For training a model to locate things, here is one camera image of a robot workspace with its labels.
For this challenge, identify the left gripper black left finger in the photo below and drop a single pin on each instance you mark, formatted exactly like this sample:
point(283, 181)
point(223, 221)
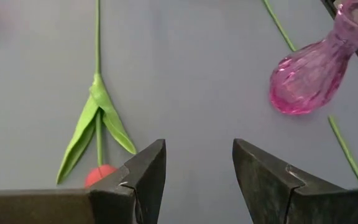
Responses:
point(129, 193)

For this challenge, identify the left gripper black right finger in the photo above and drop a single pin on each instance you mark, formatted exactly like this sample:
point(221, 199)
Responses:
point(266, 186)

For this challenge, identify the dark red artificial tulip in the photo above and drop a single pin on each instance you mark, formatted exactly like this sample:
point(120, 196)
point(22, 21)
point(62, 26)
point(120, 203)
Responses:
point(280, 26)
point(347, 151)
point(102, 99)

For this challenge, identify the grey table mat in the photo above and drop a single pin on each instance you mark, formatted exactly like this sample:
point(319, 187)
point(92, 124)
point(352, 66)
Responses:
point(197, 77)

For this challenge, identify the pink ribbed glass vase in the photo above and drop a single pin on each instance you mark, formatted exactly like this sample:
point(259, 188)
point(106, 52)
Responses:
point(306, 77)

